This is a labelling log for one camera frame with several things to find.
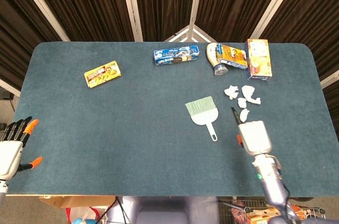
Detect black cable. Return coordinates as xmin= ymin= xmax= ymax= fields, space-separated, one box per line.
xmin=99 ymin=196 xmax=133 ymax=224

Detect brown cardboard box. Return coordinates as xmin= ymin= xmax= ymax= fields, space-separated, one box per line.
xmin=39 ymin=195 xmax=117 ymax=209

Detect red white bag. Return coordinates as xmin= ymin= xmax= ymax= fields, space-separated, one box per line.
xmin=65 ymin=206 xmax=107 ymax=224

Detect dark brown curtain panel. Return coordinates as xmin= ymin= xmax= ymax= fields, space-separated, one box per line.
xmin=23 ymin=0 xmax=136 ymax=42
xmin=0 ymin=0 xmax=64 ymax=91
xmin=131 ymin=0 xmax=198 ymax=42
xmin=193 ymin=0 xmax=289 ymax=43
xmin=261 ymin=0 xmax=339 ymax=113

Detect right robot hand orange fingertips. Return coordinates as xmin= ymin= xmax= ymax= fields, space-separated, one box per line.
xmin=230 ymin=106 xmax=273 ymax=156

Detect yellow snack box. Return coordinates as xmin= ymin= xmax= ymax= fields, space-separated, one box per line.
xmin=84 ymin=60 xmax=123 ymax=89

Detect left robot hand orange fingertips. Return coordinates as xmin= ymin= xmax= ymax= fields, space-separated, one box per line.
xmin=0 ymin=116 xmax=43 ymax=181

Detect white screen foot brace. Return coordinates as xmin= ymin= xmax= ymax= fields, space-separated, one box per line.
xmin=164 ymin=24 xmax=218 ymax=43

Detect white screen bottom rail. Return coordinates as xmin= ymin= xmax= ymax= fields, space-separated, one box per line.
xmin=0 ymin=78 xmax=21 ymax=97
xmin=319 ymin=69 xmax=339 ymax=89

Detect blue Oreo cookie box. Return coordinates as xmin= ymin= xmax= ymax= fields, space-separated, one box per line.
xmin=153 ymin=45 xmax=200 ymax=66

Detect blue table cloth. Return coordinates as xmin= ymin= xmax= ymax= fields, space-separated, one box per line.
xmin=6 ymin=41 xmax=339 ymax=198

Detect white screen frame post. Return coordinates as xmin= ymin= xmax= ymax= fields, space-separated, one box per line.
xmin=186 ymin=0 xmax=206 ymax=42
xmin=250 ymin=0 xmax=299 ymax=39
xmin=12 ymin=0 xmax=71 ymax=42
xmin=119 ymin=0 xmax=144 ymax=42

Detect slim blue orange snack box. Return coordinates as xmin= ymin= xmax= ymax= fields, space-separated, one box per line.
xmin=216 ymin=43 xmax=249 ymax=70

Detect large white crumpled paper scrap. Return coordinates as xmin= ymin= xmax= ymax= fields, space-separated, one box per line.
xmin=241 ymin=85 xmax=262 ymax=104

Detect large blue yellow carton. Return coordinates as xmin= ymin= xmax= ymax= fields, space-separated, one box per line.
xmin=245 ymin=38 xmax=273 ymax=82

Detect orange carton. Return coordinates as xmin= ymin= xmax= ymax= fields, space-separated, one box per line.
xmin=245 ymin=207 xmax=282 ymax=222

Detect blue grey robot torso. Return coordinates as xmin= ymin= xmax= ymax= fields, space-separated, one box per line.
xmin=116 ymin=196 xmax=220 ymax=224

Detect wire basket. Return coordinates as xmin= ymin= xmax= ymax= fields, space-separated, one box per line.
xmin=219 ymin=196 xmax=327 ymax=224

